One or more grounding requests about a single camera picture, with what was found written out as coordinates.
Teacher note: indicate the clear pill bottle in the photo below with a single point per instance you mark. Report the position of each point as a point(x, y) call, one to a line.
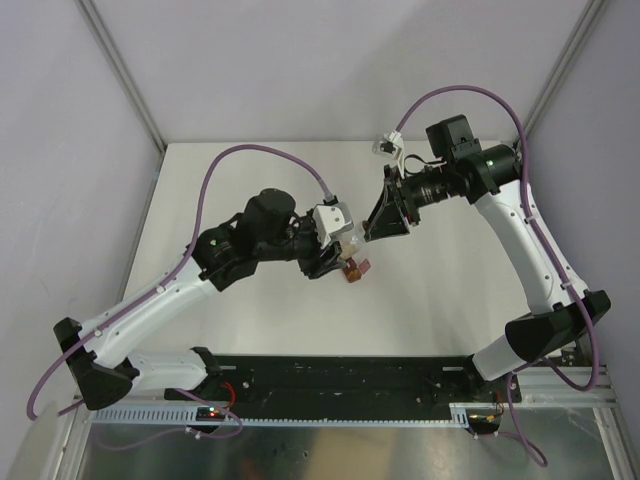
point(352, 241)

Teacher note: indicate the right aluminium frame post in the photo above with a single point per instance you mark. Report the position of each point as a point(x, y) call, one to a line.
point(577, 40)

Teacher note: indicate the red weekly pill organizer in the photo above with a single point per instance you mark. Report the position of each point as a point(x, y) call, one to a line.
point(354, 269)

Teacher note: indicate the left aluminium frame post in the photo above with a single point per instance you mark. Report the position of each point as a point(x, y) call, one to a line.
point(111, 53)

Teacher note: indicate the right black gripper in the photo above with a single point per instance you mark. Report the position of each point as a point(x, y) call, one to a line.
point(387, 219)

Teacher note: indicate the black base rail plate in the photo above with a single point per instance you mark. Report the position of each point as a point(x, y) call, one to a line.
point(351, 389)

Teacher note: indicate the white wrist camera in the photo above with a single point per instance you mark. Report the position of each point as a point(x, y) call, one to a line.
point(392, 145)
point(331, 221)

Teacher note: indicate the shiny metal front plate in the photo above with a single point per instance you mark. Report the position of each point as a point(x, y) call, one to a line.
point(570, 440)

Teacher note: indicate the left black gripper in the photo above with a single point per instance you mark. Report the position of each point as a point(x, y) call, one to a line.
point(309, 264)

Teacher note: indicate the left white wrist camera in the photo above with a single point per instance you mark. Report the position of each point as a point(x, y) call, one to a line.
point(331, 221)

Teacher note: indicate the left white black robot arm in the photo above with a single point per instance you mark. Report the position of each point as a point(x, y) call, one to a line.
point(103, 355)

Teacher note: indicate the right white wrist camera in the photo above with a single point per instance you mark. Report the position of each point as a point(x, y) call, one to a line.
point(392, 145)

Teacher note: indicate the aluminium frame post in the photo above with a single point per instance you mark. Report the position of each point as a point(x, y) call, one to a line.
point(111, 53)
point(577, 40)

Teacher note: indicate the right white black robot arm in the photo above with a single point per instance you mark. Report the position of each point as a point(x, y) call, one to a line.
point(490, 180)

